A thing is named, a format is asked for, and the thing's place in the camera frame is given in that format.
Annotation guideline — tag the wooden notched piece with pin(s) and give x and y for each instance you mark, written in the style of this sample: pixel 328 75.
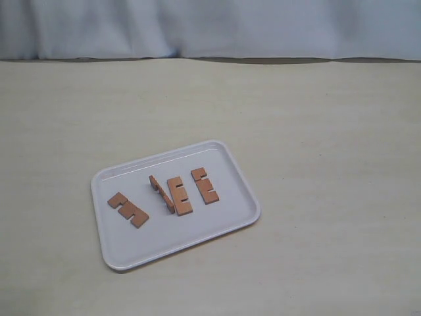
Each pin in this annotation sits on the wooden notched piece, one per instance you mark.
pixel 179 196
pixel 128 210
pixel 157 187
pixel 204 186

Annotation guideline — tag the white plastic tray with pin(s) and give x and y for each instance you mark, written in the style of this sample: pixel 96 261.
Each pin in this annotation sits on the white plastic tray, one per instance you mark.
pixel 156 206

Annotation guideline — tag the white cloth backdrop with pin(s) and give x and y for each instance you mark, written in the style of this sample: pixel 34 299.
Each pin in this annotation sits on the white cloth backdrop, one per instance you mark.
pixel 195 29

